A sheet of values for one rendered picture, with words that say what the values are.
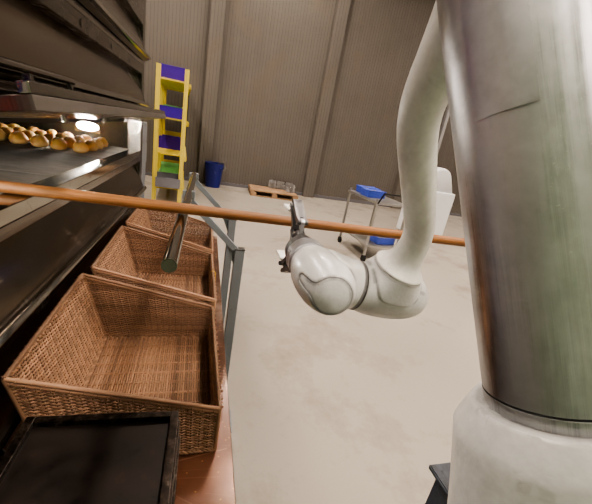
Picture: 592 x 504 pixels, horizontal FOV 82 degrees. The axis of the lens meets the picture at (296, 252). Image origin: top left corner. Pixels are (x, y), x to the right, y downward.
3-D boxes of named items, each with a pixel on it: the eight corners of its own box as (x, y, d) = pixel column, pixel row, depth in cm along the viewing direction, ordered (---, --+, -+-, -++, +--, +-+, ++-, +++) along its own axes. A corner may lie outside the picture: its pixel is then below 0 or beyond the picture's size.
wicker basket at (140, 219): (122, 269, 189) (123, 221, 180) (141, 237, 240) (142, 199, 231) (212, 274, 202) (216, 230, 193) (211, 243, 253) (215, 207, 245)
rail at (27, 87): (32, 93, 53) (17, 94, 52) (165, 114, 215) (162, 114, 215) (27, 79, 52) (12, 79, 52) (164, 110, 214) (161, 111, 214)
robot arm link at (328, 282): (279, 281, 71) (334, 294, 75) (297, 320, 57) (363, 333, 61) (296, 234, 68) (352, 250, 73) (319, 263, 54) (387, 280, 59)
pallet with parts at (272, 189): (290, 195, 881) (293, 182, 871) (299, 202, 806) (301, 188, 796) (246, 189, 847) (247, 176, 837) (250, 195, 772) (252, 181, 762)
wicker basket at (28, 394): (6, 477, 79) (-7, 380, 70) (81, 336, 129) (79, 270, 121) (219, 454, 93) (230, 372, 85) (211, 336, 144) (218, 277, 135)
